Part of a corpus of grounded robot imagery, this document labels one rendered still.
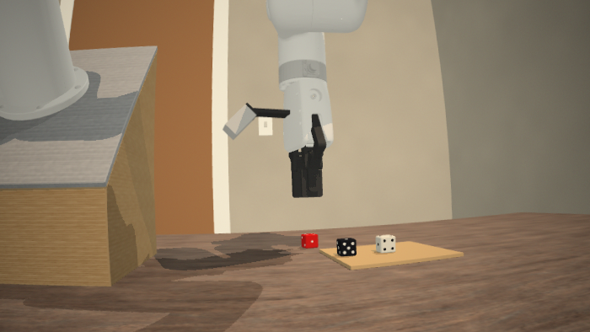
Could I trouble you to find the red die with white pips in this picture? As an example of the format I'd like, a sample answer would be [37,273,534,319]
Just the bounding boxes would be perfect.
[301,233,319,249]

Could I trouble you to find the tan flat mat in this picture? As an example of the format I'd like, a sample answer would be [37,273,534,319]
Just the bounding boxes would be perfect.
[319,241,464,270]

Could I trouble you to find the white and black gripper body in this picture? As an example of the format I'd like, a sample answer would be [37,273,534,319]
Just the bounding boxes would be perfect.
[279,78,334,153]

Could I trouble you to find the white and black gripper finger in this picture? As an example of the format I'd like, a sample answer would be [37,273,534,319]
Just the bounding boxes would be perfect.
[300,114,326,197]
[288,150,303,198]

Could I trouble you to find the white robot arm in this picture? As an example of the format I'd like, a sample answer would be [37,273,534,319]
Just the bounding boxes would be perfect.
[0,0,368,140]

